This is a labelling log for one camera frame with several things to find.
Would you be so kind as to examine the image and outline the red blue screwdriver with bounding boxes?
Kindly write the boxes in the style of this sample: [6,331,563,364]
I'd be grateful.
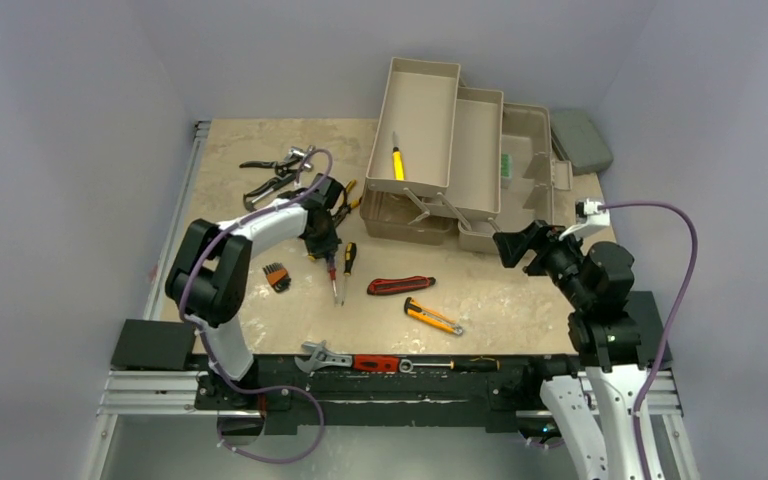
[325,255,340,305]

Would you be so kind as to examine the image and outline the red black utility knife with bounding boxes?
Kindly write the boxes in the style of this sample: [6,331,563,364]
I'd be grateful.
[366,275,437,296]

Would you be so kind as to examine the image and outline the translucent white parts box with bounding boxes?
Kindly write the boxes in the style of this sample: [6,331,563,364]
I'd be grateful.
[500,153,513,182]

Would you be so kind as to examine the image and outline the thin yellow black screwdriver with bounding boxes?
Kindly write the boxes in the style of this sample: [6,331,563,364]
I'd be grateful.
[391,131,405,181]

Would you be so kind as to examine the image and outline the beige translucent tool box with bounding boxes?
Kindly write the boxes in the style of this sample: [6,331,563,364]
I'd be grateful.
[360,57,573,254]

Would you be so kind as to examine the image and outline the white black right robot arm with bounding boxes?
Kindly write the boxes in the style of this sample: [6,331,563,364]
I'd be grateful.
[493,221,663,479]

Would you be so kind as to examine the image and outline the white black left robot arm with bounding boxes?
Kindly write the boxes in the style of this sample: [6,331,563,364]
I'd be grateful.
[164,174,346,409]

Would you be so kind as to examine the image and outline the yellow black short screwdriver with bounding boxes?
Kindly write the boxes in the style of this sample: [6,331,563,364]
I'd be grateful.
[339,242,358,306]

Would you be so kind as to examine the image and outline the orange black hex key set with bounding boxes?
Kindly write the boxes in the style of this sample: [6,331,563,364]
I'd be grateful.
[263,262,292,293]

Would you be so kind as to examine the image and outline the black long nose pliers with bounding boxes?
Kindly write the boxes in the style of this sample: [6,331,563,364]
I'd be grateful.
[243,172,296,212]

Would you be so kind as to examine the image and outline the grey plastic case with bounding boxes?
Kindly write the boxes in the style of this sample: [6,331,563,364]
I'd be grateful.
[550,109,614,176]

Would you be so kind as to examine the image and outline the silver adjustable wrench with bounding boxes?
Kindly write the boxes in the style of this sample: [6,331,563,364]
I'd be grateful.
[294,341,353,374]

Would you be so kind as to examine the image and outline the yellow handled pliers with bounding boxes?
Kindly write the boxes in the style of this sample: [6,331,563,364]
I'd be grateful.
[332,179,363,226]

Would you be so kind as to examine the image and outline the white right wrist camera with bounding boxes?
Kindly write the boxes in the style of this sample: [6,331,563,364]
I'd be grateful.
[559,198,611,240]

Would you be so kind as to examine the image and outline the black handled pliers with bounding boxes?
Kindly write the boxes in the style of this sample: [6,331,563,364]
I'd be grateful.
[239,159,299,174]

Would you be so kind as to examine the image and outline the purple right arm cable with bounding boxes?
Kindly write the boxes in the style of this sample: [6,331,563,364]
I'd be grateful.
[529,201,699,480]

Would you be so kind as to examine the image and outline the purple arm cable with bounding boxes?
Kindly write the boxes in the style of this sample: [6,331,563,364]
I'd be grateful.
[177,148,334,465]
[529,201,699,480]

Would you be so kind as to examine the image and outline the orange handled tool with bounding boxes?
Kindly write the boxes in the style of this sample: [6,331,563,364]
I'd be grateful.
[403,297,464,336]

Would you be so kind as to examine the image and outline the red handled ratchet tool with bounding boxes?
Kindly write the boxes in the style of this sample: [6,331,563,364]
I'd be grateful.
[352,355,413,373]

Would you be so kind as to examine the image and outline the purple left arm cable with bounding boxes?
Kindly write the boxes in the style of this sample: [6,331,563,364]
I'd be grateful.
[177,148,334,465]

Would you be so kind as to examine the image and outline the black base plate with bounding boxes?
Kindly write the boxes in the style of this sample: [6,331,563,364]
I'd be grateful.
[194,354,581,436]

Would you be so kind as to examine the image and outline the black box on rail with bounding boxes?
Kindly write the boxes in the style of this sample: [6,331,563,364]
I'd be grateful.
[110,319,196,371]

